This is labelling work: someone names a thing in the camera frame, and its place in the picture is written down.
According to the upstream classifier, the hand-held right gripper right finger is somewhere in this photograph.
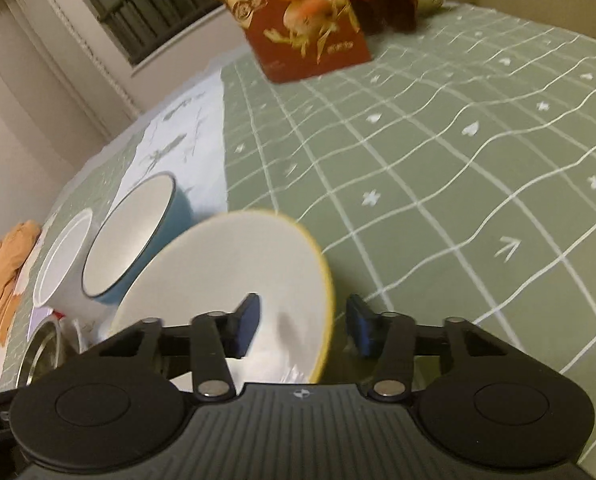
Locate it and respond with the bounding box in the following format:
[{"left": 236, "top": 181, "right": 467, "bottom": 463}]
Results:
[{"left": 345, "top": 294, "right": 499, "bottom": 403}]

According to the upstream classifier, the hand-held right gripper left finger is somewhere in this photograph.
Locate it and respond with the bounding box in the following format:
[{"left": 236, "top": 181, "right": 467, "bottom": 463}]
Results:
[{"left": 95, "top": 292, "right": 261, "bottom": 402}]

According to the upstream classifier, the yellow-rimmed white bowl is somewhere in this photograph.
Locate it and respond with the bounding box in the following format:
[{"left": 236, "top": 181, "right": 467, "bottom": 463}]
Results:
[{"left": 109, "top": 209, "right": 337, "bottom": 385}]

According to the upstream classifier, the white plastic bowl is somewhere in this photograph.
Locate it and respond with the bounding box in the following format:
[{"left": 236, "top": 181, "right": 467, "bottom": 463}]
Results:
[{"left": 32, "top": 208, "right": 95, "bottom": 309}]

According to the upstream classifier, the stainless steel bowl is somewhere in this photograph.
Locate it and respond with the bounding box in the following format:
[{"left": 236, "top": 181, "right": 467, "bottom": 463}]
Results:
[{"left": 15, "top": 317, "right": 86, "bottom": 392}]

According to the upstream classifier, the white deer-print table runner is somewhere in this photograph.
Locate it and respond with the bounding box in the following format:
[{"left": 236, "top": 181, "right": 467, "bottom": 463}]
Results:
[{"left": 80, "top": 67, "right": 229, "bottom": 241}]

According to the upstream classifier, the orange cloth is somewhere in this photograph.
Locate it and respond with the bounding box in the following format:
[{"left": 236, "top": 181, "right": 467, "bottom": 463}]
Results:
[{"left": 0, "top": 220, "right": 44, "bottom": 392}]

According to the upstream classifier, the red printed carton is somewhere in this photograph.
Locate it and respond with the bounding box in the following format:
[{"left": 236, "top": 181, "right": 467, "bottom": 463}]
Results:
[{"left": 190, "top": 0, "right": 372, "bottom": 84}]

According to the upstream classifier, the dark window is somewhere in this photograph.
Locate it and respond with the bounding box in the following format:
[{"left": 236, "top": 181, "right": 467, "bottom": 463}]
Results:
[{"left": 68, "top": 0, "right": 223, "bottom": 66}]

